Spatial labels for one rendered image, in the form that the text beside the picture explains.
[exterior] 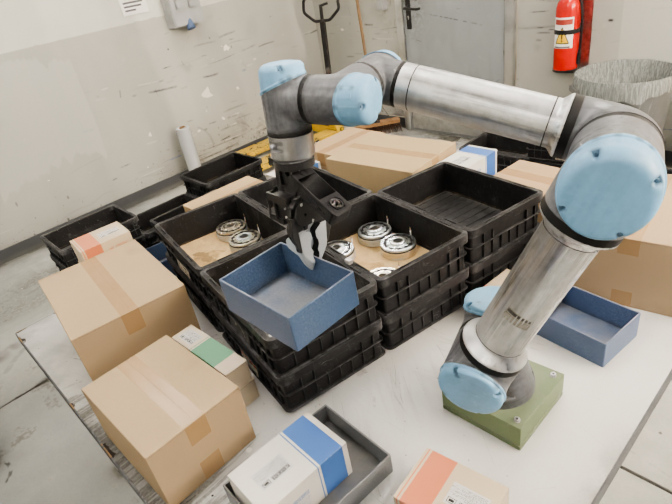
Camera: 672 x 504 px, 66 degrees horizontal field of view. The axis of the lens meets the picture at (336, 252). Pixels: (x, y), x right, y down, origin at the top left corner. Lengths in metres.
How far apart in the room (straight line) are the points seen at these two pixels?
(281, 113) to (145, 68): 3.81
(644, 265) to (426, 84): 0.81
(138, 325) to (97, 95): 3.18
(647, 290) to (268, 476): 1.01
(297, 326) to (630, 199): 0.49
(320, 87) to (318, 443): 0.66
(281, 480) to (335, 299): 0.36
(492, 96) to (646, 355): 0.79
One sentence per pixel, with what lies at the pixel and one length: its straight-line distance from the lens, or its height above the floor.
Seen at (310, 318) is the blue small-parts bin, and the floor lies 1.11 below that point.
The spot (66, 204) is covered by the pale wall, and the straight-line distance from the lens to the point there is 4.50.
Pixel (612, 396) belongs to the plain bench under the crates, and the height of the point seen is 0.70.
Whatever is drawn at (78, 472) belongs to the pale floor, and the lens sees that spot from 2.45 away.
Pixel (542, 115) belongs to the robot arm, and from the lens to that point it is 0.84.
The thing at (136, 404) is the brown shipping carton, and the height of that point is 0.86.
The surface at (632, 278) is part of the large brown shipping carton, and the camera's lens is 1.50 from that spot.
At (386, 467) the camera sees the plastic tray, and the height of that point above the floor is 0.73.
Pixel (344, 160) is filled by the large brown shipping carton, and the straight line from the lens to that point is 2.02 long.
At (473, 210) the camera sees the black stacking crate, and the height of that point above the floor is 0.83.
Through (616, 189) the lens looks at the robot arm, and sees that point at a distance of 0.70.
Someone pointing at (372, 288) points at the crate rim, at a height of 0.92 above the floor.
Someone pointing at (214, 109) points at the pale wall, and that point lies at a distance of 4.93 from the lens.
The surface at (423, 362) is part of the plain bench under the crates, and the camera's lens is 1.34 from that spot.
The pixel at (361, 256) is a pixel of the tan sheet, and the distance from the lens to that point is 1.51.
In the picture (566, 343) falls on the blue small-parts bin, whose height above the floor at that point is 0.72.
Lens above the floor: 1.62
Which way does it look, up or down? 31 degrees down
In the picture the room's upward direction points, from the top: 10 degrees counter-clockwise
